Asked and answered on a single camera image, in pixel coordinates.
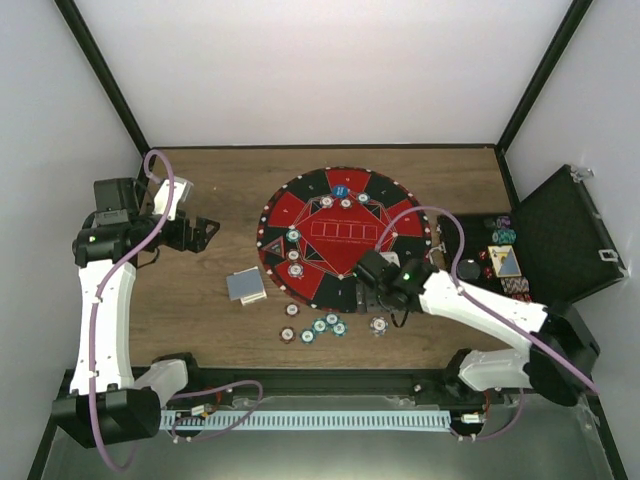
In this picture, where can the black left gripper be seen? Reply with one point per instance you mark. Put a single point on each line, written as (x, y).
(199, 241)

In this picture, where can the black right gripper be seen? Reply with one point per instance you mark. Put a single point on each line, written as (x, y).
(366, 301)

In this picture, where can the blue backed card deck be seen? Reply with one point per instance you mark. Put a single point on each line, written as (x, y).
(245, 285)

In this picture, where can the red 100 chip off mat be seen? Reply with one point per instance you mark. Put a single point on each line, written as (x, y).
(292, 310)

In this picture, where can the blue white chip seat two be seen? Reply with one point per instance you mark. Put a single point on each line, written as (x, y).
(295, 270)

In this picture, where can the teal 50 chip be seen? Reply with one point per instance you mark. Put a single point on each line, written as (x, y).
(293, 235)

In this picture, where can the red poker chip stack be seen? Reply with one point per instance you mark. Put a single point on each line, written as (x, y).
(287, 334)

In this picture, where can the blue white chip top seat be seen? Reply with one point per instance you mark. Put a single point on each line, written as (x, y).
(326, 201)

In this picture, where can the blue small blind button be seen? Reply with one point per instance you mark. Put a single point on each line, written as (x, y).
(340, 191)

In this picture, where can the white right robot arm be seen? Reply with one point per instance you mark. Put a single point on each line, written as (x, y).
(549, 348)

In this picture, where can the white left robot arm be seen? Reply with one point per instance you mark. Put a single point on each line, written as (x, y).
(106, 404)

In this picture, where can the blue white poker chip stack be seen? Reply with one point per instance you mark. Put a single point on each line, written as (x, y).
(378, 326)

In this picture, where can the white card box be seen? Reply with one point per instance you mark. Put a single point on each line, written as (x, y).
(253, 298)

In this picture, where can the round red black poker mat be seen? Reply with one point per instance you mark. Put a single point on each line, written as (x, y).
(334, 239)

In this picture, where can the black round dealer button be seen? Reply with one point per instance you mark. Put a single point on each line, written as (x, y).
(468, 270)

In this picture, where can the card deck in case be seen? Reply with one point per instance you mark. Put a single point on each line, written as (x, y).
(504, 261)

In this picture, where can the teal chip row in case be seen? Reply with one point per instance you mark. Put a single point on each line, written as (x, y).
(504, 236)

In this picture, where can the orange red chip row case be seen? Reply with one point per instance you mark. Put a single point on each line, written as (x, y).
(523, 297)

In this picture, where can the black poker chip case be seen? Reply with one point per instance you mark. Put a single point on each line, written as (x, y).
(562, 245)

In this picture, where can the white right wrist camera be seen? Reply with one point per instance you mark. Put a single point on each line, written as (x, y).
(391, 257)

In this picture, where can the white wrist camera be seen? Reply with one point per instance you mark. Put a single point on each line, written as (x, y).
(391, 257)
(170, 195)

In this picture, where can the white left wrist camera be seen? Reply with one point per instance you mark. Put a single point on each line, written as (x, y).
(170, 195)

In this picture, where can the light blue slotted cable duct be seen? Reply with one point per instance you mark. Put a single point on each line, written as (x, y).
(402, 420)

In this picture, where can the black front mounting rail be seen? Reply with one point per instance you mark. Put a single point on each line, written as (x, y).
(424, 386)

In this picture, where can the black enclosure frame post left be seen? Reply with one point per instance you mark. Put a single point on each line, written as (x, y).
(84, 38)

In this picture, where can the black enclosure frame post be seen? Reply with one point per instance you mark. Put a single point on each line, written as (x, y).
(84, 38)
(561, 39)

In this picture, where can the black enclosure frame post right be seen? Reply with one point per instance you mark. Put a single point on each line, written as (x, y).
(561, 39)

